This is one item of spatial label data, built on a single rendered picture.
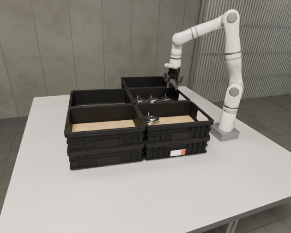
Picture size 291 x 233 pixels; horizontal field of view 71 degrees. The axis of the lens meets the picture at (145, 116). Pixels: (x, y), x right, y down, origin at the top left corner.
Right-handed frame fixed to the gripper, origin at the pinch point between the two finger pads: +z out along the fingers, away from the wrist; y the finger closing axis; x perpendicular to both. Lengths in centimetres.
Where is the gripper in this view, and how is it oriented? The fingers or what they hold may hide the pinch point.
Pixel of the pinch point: (172, 86)
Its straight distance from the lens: 145.5
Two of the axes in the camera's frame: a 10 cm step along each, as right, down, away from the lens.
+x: -5.0, 3.7, -7.8
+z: -0.5, 8.9, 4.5
